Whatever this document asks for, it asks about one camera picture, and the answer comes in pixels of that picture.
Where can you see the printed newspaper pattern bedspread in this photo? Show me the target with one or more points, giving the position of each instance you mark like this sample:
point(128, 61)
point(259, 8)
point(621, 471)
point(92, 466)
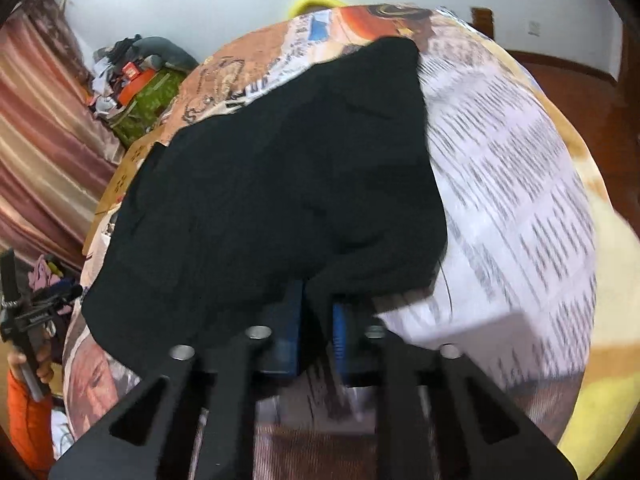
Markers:
point(540, 278)

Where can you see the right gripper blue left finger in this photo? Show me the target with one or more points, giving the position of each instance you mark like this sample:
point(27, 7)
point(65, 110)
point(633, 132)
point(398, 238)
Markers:
point(280, 359)

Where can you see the dark green jacket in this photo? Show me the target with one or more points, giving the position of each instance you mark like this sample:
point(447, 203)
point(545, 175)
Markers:
point(159, 52)

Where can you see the orange left sleeve forearm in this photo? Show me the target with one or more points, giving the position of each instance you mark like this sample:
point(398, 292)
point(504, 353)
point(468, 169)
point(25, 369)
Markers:
point(30, 427)

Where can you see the green cloth covered table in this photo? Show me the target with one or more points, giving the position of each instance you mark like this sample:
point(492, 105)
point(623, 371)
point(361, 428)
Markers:
point(133, 121)

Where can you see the white wall socket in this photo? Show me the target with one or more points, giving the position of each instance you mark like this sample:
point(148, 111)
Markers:
point(533, 29)

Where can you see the black t-shirt with elephant print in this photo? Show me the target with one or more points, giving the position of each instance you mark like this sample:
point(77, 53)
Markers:
point(325, 180)

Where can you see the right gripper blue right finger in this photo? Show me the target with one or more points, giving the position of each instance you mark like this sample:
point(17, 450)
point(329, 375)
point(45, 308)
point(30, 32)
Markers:
point(353, 354)

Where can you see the striped red curtain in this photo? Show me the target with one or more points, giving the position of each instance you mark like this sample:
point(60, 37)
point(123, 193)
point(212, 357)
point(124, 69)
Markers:
point(56, 158)

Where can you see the orange box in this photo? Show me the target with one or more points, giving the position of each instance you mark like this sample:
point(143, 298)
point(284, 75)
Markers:
point(136, 85)

